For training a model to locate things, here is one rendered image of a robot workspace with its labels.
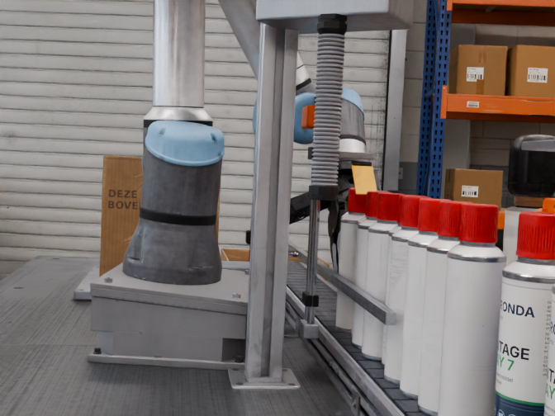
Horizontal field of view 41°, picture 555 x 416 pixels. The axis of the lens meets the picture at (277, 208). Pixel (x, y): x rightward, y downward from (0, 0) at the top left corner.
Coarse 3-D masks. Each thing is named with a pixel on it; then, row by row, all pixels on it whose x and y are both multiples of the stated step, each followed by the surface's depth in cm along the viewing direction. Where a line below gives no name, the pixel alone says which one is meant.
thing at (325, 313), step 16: (288, 272) 165; (304, 272) 166; (304, 288) 144; (320, 288) 145; (320, 304) 128; (336, 304) 128; (320, 320) 114; (336, 336) 103; (352, 352) 94; (368, 368) 87; (384, 384) 81; (400, 400) 75; (416, 400) 76
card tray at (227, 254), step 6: (222, 252) 209; (228, 252) 216; (234, 252) 216; (240, 252) 217; (246, 252) 217; (306, 252) 219; (222, 258) 208; (228, 258) 216; (234, 258) 216; (240, 258) 217; (246, 258) 217; (288, 258) 219; (294, 258) 219; (318, 258) 203
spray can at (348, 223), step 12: (360, 204) 105; (348, 216) 106; (360, 216) 105; (348, 228) 105; (348, 240) 105; (348, 252) 105; (348, 264) 105; (348, 276) 106; (348, 300) 106; (336, 312) 108; (348, 312) 106; (336, 324) 107; (348, 324) 106
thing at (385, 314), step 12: (288, 240) 153; (300, 252) 133; (324, 264) 117; (324, 276) 111; (336, 276) 104; (348, 288) 96; (360, 300) 90; (372, 300) 86; (372, 312) 84; (384, 312) 79
